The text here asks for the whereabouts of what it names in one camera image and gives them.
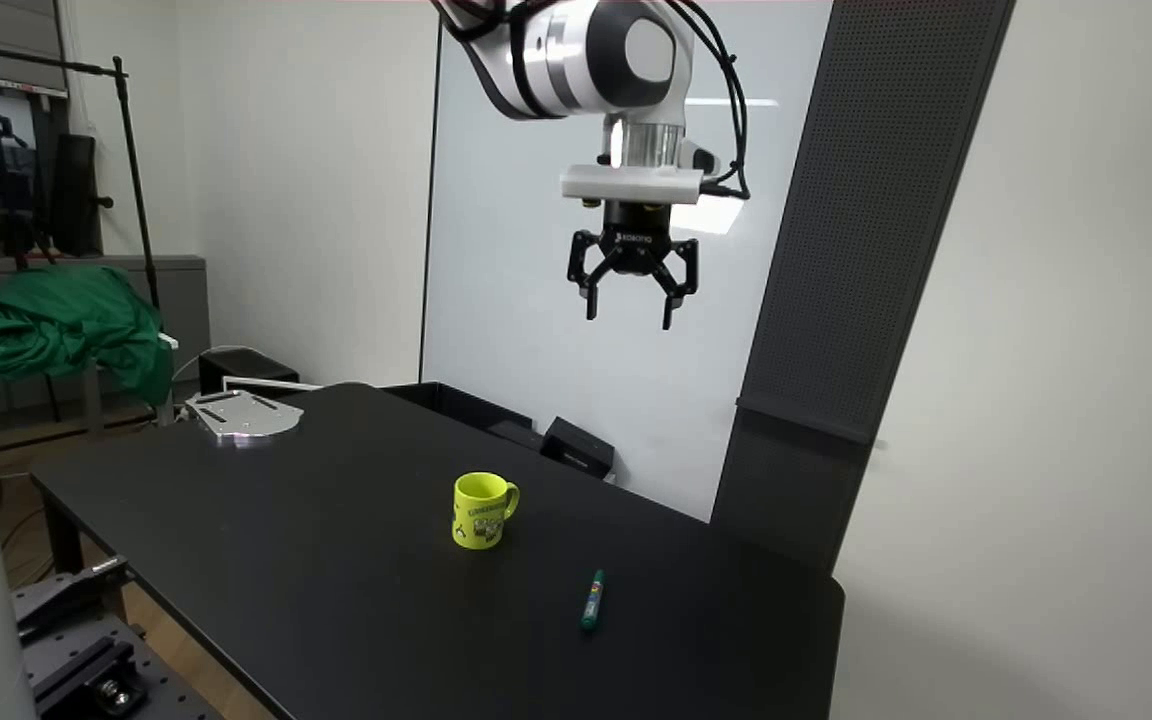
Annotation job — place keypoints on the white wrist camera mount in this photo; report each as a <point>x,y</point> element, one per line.
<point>635,185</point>

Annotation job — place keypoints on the black camera tripod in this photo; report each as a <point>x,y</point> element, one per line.
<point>2,200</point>

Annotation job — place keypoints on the dark grey pillar panel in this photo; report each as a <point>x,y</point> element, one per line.
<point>859,265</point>

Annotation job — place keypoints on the small black box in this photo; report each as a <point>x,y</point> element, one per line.
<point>579,445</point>

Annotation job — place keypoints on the black light stand pole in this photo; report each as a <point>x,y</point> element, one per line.
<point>138,172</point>

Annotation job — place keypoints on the green marker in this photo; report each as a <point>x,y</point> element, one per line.
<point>592,601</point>

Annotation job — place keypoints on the black table leg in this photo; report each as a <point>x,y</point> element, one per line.
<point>67,532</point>

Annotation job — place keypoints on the green cloth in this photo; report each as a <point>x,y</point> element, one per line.
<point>63,324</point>

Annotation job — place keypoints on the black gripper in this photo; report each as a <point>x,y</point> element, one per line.
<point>639,230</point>

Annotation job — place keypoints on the yellow mug with print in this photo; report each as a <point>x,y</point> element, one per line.
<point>482,512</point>

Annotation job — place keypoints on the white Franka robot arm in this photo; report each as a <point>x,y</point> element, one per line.
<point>579,54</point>

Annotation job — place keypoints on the large whiteboard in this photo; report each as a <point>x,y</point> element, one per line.
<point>522,265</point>

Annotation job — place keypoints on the perforated breadboard table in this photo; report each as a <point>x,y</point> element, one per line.
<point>83,647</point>

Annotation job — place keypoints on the black panel with white frame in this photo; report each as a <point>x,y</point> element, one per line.
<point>244,364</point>

